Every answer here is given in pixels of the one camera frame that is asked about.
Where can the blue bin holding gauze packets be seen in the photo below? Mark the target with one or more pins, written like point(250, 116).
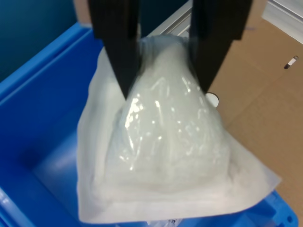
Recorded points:
point(42, 118)

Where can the white gauze packet clear wrap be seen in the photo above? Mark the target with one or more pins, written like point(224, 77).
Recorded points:
point(170, 153)

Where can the brown cardboard sheet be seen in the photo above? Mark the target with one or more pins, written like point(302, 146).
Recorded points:
point(265, 113)

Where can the crumpled printed white packet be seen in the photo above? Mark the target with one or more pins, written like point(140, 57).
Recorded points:
point(165, 220)

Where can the aluminium profile table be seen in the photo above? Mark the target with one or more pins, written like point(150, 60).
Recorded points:
point(175, 21)

